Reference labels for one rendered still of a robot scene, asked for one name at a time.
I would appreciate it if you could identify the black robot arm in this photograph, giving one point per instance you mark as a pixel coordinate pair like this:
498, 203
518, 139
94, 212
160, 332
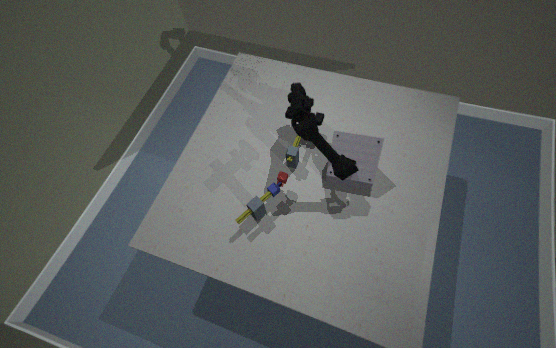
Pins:
342, 167

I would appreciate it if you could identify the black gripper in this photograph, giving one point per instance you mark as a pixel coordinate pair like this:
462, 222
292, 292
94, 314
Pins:
318, 117

